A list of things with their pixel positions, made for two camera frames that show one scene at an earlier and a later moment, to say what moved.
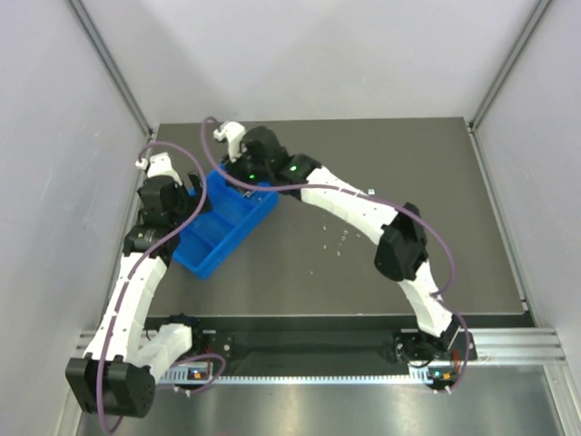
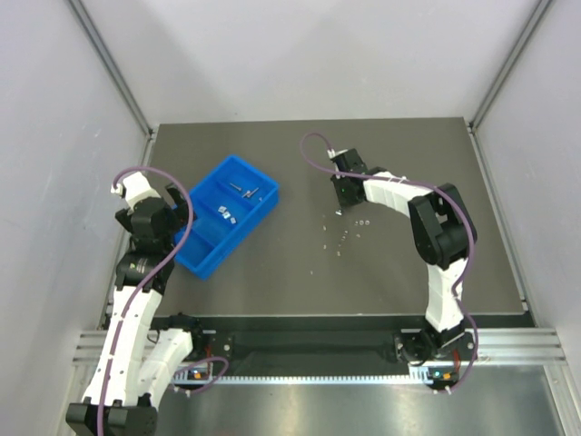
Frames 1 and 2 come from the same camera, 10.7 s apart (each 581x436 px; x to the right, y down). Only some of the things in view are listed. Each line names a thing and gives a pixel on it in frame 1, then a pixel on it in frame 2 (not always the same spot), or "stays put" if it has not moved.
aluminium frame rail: (516, 346) stays put
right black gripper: (245, 172) to (347, 193)
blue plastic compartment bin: (235, 211) stays put
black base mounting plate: (333, 346) stays put
